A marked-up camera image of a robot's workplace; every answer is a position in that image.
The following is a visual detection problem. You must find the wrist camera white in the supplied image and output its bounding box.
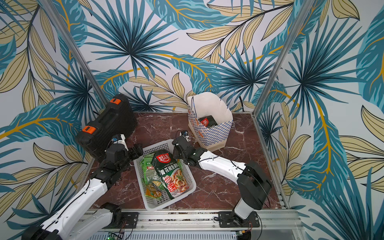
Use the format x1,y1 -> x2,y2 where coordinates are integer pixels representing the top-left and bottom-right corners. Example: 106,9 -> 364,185
112,134 -> 128,150
180,130 -> 190,142

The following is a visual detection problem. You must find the white plastic perforated basket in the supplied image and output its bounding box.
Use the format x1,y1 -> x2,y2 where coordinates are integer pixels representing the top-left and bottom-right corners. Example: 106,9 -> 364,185
134,139 -> 197,212

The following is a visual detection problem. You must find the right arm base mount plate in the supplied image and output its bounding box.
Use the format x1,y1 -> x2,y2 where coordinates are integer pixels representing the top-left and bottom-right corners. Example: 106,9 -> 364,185
214,211 -> 261,229

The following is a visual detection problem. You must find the large dark green condiment packet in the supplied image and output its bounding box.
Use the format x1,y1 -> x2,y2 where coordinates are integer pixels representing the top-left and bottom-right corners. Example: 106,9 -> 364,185
152,150 -> 189,199

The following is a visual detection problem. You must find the blue checkered paper bag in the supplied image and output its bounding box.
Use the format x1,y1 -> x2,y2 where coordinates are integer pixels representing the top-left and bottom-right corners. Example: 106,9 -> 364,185
187,92 -> 233,152

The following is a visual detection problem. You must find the aluminium corner post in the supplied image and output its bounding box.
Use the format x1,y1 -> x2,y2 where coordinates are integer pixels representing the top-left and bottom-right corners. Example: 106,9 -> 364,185
40,0 -> 109,106
253,0 -> 314,120

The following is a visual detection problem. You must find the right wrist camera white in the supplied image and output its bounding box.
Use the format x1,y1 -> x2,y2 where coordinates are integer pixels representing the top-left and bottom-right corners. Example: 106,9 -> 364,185
180,130 -> 190,142

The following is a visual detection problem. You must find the orange brown condiment packet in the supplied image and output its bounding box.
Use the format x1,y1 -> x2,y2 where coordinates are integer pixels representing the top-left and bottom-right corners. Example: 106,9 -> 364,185
145,184 -> 162,200

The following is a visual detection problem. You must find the left aluminium corner post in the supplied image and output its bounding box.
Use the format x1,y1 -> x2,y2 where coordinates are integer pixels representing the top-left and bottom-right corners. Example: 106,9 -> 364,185
40,0 -> 109,106

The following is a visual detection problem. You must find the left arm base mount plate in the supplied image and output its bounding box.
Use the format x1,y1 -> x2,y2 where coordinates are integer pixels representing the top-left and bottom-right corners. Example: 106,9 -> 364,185
103,212 -> 139,229

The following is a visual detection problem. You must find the aluminium front rail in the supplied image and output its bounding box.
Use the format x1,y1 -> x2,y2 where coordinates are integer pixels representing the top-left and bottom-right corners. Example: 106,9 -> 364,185
78,209 -> 306,240

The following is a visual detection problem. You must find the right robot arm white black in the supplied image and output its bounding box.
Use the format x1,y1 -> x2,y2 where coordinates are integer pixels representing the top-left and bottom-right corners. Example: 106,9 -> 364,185
172,136 -> 273,226

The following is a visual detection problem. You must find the electronics board with cables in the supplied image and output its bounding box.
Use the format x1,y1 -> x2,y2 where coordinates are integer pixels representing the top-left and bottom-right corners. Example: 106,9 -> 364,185
106,230 -> 133,240

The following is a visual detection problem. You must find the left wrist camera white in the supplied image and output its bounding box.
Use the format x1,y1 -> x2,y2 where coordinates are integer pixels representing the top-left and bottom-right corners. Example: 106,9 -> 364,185
112,134 -> 128,150

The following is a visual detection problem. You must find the right aluminium corner post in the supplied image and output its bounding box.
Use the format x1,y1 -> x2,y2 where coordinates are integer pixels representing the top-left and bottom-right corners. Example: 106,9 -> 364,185
253,0 -> 314,120

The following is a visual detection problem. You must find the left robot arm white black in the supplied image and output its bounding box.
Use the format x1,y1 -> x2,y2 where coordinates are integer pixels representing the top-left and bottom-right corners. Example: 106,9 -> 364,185
22,143 -> 144,240

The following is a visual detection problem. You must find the black plastic tool case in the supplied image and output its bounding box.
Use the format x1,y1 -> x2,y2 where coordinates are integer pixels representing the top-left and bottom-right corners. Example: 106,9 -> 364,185
76,94 -> 138,162

